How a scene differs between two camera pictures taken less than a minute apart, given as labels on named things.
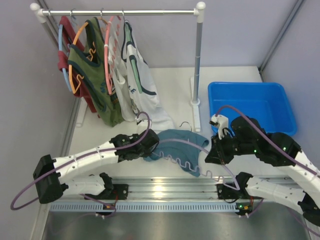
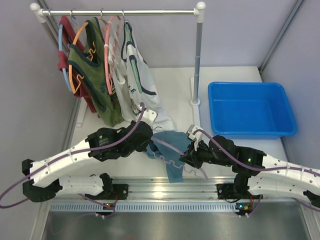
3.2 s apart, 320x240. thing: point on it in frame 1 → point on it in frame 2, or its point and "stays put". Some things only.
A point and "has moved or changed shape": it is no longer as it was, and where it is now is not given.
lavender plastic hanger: (190, 167) → (182, 152)
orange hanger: (93, 51) stays put
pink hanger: (107, 81) stays put
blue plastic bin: (265, 102) stays put
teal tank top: (184, 155) has moved or changed shape
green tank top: (89, 61) stays put
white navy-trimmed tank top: (143, 94) stays put
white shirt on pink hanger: (119, 73) stays put
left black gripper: (152, 141) → (146, 141)
